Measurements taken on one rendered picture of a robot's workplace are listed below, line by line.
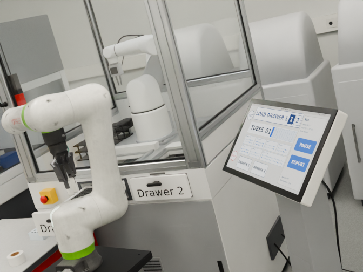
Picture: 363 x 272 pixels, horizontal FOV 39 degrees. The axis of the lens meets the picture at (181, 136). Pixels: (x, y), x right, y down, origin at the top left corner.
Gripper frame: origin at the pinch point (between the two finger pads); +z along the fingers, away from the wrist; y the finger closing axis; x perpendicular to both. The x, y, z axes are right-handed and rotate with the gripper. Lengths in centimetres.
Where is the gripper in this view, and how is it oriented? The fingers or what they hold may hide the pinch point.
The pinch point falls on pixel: (71, 186)
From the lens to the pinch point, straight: 227.0
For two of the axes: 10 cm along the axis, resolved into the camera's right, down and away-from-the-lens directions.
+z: 2.5, 9.4, 2.5
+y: -4.1, 3.3, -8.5
